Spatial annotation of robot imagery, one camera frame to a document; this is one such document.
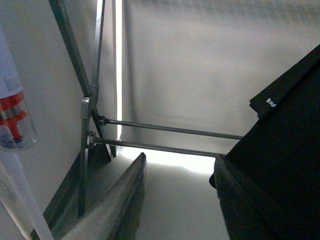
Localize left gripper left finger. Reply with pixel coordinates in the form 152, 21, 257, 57
58, 152, 147, 240

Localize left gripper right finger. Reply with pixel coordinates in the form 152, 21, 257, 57
212, 154, 282, 240

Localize black printed t-shirt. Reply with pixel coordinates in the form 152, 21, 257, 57
223, 47, 320, 240

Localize lower horizontal metal rod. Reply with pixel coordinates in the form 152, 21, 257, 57
87, 131, 220, 158

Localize horizontal metal rod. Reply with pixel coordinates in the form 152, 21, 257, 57
98, 115, 243, 140
87, 131, 220, 158

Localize upper horizontal metal rod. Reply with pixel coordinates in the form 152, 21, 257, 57
98, 115, 243, 140

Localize red white sprinkler tube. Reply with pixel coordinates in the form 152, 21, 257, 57
0, 31, 54, 240

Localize grey metal clothes rack frame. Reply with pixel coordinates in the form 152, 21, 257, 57
49, 0, 116, 218

